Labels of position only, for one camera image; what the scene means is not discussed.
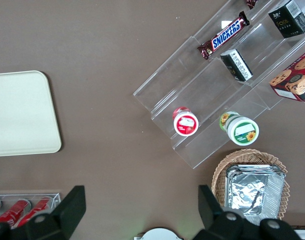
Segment red lid yogurt cup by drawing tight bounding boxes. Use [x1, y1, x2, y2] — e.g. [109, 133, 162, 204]
[172, 106, 200, 137]

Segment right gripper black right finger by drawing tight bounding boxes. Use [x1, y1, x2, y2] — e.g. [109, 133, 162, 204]
[192, 184, 262, 240]

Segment Snickers chocolate bar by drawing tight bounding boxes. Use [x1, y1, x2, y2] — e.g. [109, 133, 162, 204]
[244, 0, 259, 10]
[197, 11, 251, 61]

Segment red chocolate chip cookie box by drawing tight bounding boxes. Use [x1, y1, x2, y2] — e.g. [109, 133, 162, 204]
[268, 48, 305, 103]

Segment clear acrylic stepped shelf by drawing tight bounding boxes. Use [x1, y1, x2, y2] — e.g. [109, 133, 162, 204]
[132, 0, 305, 170]

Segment light tan wicker basket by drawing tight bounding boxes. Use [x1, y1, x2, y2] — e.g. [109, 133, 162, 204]
[211, 148, 291, 222]

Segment clear acrylic bottle rack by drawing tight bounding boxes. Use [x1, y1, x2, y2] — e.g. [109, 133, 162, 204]
[0, 191, 62, 230]

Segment beige rectangular tray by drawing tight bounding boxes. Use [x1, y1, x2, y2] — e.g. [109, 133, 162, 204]
[0, 70, 62, 158]

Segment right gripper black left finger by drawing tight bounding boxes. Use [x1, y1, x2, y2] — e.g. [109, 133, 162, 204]
[9, 185, 87, 240]

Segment small black carton box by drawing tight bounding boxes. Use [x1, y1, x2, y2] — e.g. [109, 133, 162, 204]
[219, 48, 254, 83]
[267, 0, 305, 40]

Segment aluminium foil tray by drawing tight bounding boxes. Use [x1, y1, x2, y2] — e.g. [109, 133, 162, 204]
[224, 163, 286, 221]

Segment green lid sunflower cup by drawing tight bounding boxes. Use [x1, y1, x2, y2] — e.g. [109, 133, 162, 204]
[219, 111, 260, 147]

